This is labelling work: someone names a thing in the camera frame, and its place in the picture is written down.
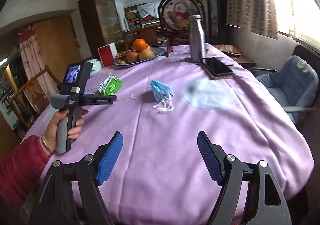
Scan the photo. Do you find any steel water bottle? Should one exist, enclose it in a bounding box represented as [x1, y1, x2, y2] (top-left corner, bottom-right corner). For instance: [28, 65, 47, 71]
[189, 15, 206, 63]

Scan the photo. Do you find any blue fruit plate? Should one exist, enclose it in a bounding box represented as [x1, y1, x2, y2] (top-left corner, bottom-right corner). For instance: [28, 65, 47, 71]
[114, 47, 165, 68]

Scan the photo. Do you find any white ceramic jar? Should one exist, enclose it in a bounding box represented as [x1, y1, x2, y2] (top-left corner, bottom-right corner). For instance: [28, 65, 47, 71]
[87, 59, 102, 78]

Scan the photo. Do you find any round embroidered screen ornament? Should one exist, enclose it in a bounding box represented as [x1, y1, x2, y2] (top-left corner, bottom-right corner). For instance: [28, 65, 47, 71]
[158, 0, 206, 48]

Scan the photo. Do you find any orange fruit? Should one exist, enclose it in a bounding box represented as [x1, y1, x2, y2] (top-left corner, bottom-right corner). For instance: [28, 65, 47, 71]
[132, 39, 146, 52]

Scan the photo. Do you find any red white box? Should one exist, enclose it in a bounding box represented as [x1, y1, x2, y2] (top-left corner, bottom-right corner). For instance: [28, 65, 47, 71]
[98, 42, 118, 68]

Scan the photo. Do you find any dark glass cabinet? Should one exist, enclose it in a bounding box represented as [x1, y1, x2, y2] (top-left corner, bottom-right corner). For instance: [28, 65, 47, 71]
[78, 0, 126, 58]

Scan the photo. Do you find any checked curtain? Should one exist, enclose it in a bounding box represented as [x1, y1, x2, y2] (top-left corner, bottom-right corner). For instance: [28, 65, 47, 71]
[226, 0, 278, 39]

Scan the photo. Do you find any black chair blue cushion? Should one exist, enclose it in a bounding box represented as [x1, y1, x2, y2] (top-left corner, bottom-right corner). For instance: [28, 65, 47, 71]
[249, 45, 319, 125]

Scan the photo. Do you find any red floral curtain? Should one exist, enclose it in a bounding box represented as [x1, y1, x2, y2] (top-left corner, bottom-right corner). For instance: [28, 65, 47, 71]
[19, 27, 58, 102]

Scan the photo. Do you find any black smartphone in case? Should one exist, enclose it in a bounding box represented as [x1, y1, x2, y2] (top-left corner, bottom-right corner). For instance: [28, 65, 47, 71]
[199, 57, 234, 79]

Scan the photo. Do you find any person left hand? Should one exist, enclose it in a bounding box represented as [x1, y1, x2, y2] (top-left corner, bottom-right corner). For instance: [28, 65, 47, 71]
[44, 108, 90, 154]

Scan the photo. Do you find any yellow pear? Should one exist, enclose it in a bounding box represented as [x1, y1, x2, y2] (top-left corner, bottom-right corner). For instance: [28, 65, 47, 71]
[139, 48, 155, 61]

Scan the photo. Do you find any green white tissue pack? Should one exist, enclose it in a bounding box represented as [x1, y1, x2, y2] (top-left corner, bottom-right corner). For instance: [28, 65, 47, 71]
[98, 76, 123, 96]

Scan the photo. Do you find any red apple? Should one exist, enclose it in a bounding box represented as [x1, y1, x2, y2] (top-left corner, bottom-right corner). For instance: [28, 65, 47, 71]
[125, 50, 139, 63]

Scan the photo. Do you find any wooden armchair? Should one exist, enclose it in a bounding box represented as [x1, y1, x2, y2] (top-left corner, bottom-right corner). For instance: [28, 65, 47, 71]
[5, 65, 62, 130]

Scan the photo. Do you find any blue face mask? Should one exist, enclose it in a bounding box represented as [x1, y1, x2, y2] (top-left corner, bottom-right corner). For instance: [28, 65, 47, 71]
[150, 80, 174, 112]

